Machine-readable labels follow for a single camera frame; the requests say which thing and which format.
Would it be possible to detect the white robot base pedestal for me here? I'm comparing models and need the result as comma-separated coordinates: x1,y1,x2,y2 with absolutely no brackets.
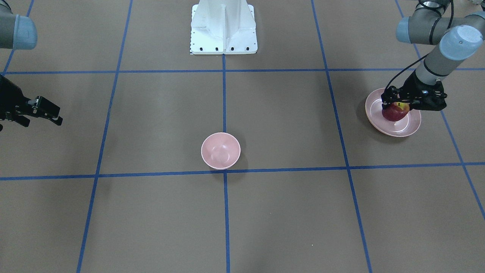
189,0,258,55

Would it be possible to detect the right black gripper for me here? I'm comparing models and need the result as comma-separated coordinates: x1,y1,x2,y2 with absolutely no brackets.
0,75,63,127

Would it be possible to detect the pink bowl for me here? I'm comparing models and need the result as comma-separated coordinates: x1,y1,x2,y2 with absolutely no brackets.
200,132,241,170

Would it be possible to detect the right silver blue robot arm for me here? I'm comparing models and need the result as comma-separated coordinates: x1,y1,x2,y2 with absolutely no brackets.
0,0,63,127

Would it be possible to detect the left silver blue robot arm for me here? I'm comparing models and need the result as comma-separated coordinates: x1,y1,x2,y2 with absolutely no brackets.
381,0,485,111

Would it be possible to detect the red yellow apple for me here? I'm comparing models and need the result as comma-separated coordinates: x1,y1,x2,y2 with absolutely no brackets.
382,102,410,122

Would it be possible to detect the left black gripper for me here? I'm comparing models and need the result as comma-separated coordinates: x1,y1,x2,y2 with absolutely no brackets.
381,72,447,111

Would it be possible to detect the pink plate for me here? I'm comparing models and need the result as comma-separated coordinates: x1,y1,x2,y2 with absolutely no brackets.
365,88,422,138

